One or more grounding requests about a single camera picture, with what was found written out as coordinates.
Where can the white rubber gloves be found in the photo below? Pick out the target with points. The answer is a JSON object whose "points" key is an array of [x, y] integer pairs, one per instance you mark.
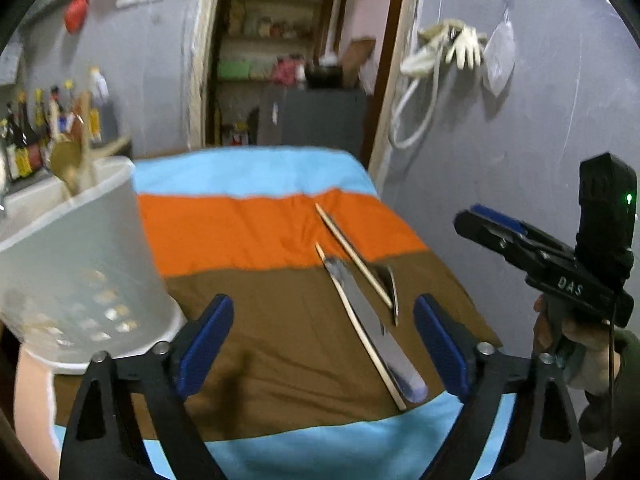
{"points": [[465, 42]]}

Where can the striped towel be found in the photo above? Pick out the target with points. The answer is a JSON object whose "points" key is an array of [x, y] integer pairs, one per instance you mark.
{"points": [[280, 340]]}

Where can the clear plastic bag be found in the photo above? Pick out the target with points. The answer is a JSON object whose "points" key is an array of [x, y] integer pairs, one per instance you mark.
{"points": [[499, 55]]}

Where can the red cap sauce bottle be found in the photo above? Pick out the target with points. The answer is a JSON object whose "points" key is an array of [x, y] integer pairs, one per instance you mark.
{"points": [[56, 110]]}

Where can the red plastic bag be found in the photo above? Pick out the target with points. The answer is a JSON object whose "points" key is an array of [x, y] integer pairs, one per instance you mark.
{"points": [[77, 7]]}

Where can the wooden shelf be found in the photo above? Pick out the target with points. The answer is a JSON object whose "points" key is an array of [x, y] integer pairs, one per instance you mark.
{"points": [[280, 35]]}

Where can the yellow cap bottle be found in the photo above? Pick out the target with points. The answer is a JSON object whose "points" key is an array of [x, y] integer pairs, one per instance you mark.
{"points": [[70, 95]]}

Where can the black pot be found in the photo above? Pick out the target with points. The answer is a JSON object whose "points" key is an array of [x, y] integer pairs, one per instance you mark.
{"points": [[324, 77]]}

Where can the grey cabinet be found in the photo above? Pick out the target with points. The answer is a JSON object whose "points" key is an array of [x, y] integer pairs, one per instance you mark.
{"points": [[320, 120]]}

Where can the metal spoon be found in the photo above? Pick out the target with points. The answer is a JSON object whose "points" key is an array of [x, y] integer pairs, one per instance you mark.
{"points": [[65, 160], [391, 290]]}

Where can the pink cloth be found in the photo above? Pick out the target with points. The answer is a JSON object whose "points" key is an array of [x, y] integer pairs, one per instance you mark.
{"points": [[288, 71]]}

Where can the person's right forearm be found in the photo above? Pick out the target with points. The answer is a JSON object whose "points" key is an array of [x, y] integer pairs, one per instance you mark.
{"points": [[625, 390]]}

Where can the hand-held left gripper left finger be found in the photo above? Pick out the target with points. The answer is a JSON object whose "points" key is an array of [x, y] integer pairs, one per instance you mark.
{"points": [[205, 345]]}

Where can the green box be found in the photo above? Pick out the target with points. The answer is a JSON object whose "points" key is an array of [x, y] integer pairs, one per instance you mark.
{"points": [[234, 70]]}

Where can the person's right hand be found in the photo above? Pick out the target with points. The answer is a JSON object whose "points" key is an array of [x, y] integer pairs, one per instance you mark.
{"points": [[592, 355]]}

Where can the door frame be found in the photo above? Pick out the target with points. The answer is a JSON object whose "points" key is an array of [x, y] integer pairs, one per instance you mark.
{"points": [[400, 60]]}

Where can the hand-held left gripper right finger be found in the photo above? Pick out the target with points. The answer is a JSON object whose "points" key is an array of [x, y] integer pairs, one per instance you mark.
{"points": [[442, 345]]}

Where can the dark sauce bottle yellow label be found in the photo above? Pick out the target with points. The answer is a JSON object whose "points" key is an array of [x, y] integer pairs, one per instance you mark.
{"points": [[29, 145]]}

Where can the wooden cutting board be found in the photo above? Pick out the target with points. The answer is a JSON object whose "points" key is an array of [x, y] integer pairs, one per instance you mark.
{"points": [[359, 60]]}

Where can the cooking oil jug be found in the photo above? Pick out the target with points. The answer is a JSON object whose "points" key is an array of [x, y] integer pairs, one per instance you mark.
{"points": [[99, 105]]}

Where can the metal table knife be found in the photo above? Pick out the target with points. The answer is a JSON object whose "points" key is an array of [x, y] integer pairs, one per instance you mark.
{"points": [[370, 320]]}

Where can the white plastic utensil basket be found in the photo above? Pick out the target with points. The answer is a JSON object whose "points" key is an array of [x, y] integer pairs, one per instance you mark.
{"points": [[75, 260]]}

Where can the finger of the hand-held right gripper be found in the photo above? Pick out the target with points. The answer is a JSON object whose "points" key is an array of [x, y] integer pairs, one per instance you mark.
{"points": [[515, 250], [497, 217]]}

